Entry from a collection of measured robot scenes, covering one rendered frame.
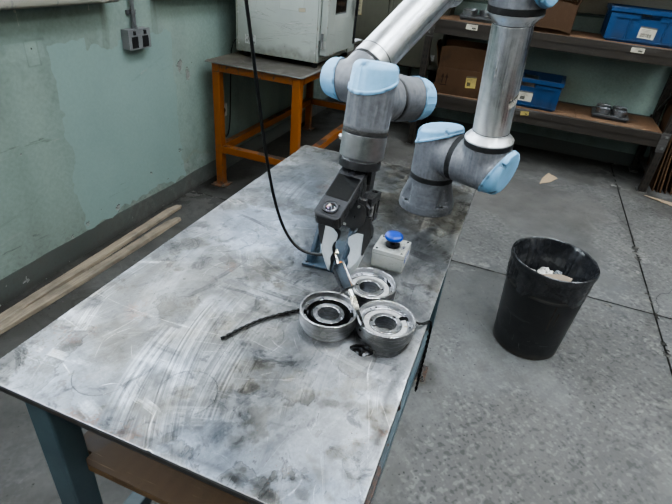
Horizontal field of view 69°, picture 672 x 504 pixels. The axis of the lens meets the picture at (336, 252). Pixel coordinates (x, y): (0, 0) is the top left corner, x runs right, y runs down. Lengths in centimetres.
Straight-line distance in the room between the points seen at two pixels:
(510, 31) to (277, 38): 214
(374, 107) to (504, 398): 147
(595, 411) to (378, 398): 145
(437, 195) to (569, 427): 108
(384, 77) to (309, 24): 226
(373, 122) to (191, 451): 54
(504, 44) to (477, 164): 27
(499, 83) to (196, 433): 90
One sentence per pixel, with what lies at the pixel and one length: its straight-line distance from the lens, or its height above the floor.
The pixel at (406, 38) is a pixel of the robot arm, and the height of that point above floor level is 126.
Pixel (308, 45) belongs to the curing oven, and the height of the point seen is 90.
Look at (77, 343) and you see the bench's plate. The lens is 92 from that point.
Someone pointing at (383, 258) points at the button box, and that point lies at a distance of 107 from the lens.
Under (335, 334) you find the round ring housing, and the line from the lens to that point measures 85.
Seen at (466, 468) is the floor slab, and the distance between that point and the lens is 178.
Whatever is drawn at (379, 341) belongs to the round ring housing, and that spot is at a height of 83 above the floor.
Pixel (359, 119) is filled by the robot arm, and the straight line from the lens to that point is 79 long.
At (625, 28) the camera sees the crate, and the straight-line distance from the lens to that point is 426.
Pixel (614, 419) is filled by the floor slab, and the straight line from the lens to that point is 217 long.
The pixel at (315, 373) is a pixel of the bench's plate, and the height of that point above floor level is 80.
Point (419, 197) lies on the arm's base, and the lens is 132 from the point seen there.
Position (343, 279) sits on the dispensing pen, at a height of 90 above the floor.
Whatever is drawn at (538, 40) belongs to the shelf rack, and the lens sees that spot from 413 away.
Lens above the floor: 139
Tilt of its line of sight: 32 degrees down
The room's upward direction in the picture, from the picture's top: 6 degrees clockwise
